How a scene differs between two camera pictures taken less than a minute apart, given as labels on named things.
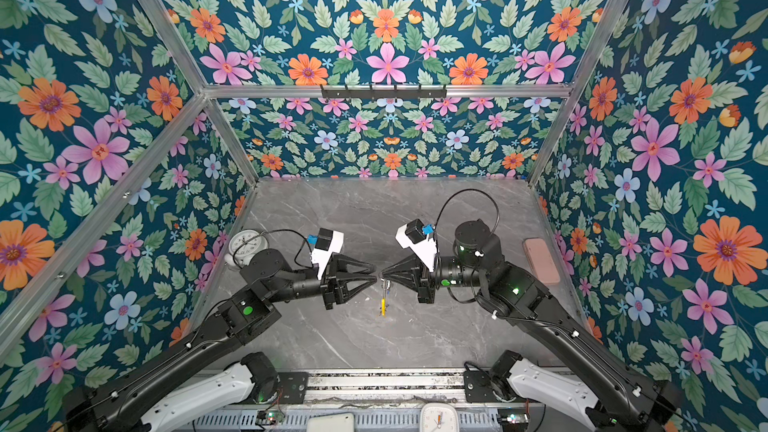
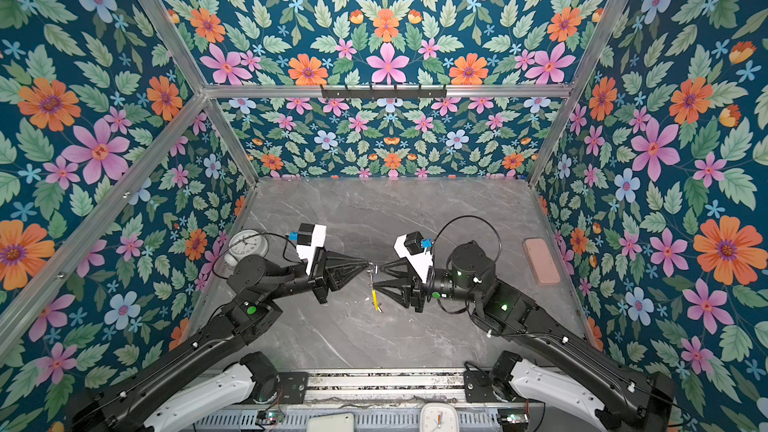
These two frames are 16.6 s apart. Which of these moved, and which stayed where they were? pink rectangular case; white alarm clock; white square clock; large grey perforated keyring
Moved: large grey perforated keyring
Stayed: pink rectangular case; white alarm clock; white square clock
